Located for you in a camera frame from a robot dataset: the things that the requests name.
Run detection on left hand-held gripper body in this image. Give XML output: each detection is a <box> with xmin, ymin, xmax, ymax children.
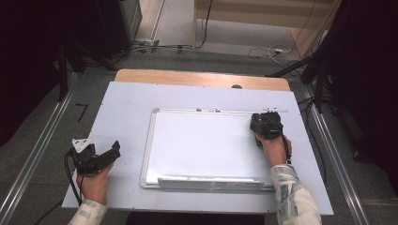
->
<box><xmin>69</xmin><ymin>136</ymin><xmax>109</xmax><ymax>175</ymax></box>

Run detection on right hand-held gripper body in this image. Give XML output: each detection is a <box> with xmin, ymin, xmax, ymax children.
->
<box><xmin>250</xmin><ymin>107</ymin><xmax>289</xmax><ymax>141</ymax></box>

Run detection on metal-framed whiteboard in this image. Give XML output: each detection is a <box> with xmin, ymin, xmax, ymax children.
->
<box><xmin>139</xmin><ymin>107</ymin><xmax>284</xmax><ymax>192</ymax></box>

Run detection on person's right hand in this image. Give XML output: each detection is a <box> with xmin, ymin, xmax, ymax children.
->
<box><xmin>254</xmin><ymin>133</ymin><xmax>294</xmax><ymax>169</ymax></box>

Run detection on person's left hand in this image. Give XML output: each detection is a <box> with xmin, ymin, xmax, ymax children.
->
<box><xmin>75</xmin><ymin>162</ymin><xmax>115</xmax><ymax>206</ymax></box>

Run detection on large white table sheet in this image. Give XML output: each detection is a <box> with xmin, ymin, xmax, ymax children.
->
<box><xmin>61</xmin><ymin>81</ymin><xmax>334</xmax><ymax>217</ymax></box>

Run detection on black metal stand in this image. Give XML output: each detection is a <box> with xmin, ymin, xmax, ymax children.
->
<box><xmin>265</xmin><ymin>51</ymin><xmax>329</xmax><ymax>114</ymax></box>
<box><xmin>56</xmin><ymin>40</ymin><xmax>117</xmax><ymax>103</ymax></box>

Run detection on wooden table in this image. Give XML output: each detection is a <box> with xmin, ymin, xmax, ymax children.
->
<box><xmin>114</xmin><ymin>68</ymin><xmax>292</xmax><ymax>93</ymax></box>

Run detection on person's dark clothing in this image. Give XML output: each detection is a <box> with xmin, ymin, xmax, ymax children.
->
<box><xmin>125</xmin><ymin>211</ymin><xmax>267</xmax><ymax>225</ymax></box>

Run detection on light wooden shelf unit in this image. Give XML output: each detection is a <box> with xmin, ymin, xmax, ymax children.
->
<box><xmin>191</xmin><ymin>0</ymin><xmax>343</xmax><ymax>58</ymax></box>

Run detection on dark cabinet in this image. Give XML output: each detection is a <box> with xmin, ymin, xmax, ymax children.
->
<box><xmin>93</xmin><ymin>0</ymin><xmax>144</xmax><ymax>60</ymax></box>

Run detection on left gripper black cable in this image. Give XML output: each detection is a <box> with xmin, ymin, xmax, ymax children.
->
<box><xmin>64</xmin><ymin>149</ymin><xmax>84</xmax><ymax>206</ymax></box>

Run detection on thin black floor cable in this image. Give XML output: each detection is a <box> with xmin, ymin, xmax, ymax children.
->
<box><xmin>297</xmin><ymin>96</ymin><xmax>330</xmax><ymax>188</ymax></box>

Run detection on metal floor rail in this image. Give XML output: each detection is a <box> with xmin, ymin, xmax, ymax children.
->
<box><xmin>0</xmin><ymin>72</ymin><xmax>78</xmax><ymax>225</ymax></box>
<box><xmin>300</xmin><ymin>83</ymin><xmax>373</xmax><ymax>225</ymax></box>

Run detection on white floor cable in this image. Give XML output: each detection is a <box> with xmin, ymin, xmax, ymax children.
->
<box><xmin>247</xmin><ymin>44</ymin><xmax>296</xmax><ymax>68</ymax></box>

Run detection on grey floor cables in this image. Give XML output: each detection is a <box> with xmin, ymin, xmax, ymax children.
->
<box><xmin>111</xmin><ymin>43</ymin><xmax>195</xmax><ymax>65</ymax></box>

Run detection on hanging black cable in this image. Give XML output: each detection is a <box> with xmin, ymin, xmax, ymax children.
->
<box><xmin>196</xmin><ymin>0</ymin><xmax>214</xmax><ymax>50</ymax></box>

